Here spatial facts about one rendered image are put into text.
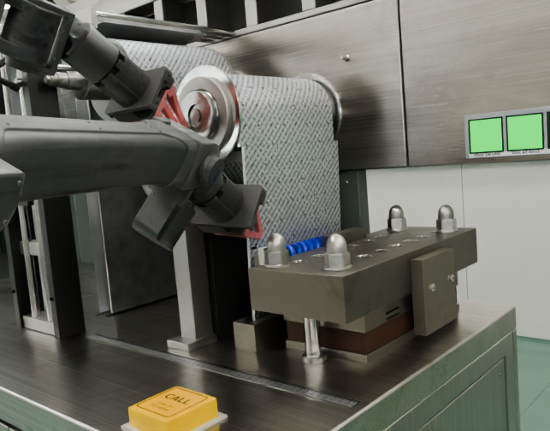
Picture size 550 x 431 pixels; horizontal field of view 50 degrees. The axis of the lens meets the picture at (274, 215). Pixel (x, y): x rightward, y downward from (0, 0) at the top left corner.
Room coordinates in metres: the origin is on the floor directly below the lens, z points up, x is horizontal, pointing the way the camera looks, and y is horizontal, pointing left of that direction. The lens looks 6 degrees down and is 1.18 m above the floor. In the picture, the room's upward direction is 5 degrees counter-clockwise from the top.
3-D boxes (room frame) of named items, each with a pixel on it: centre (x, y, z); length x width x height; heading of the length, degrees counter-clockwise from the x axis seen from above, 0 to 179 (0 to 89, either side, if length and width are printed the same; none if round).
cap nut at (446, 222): (0.99, -0.29, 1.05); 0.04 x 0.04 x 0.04
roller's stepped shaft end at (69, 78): (1.01, 0.33, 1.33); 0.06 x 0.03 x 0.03; 138
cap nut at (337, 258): (0.76, -0.08, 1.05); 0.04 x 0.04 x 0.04
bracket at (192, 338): (0.90, 0.15, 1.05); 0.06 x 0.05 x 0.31; 138
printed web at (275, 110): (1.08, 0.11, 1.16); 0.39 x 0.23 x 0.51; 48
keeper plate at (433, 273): (0.85, -0.23, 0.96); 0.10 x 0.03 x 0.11; 138
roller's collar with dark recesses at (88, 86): (1.05, 0.29, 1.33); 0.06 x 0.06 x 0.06; 48
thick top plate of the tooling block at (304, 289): (0.91, -0.15, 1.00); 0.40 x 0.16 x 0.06; 138
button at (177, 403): (0.62, 0.13, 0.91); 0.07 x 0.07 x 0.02; 48
